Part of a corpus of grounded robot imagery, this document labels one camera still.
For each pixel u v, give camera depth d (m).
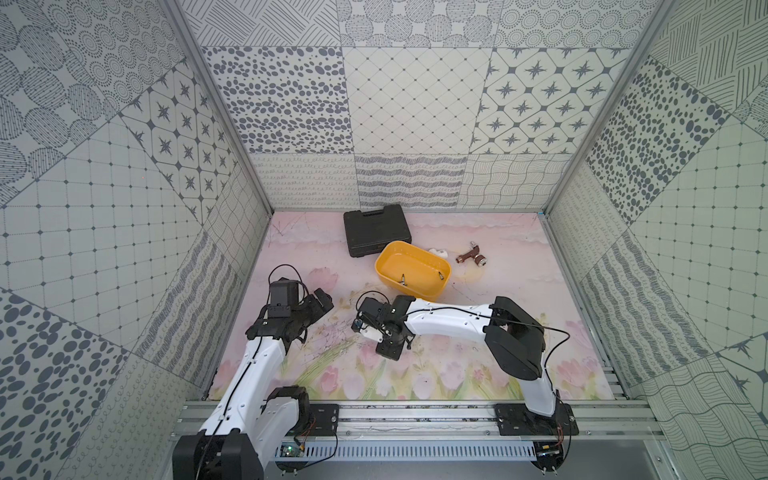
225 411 0.42
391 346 0.74
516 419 0.73
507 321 0.50
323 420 0.73
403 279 1.01
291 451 0.72
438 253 1.04
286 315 0.63
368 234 1.12
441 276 1.01
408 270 1.05
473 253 1.05
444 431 0.73
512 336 0.51
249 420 0.43
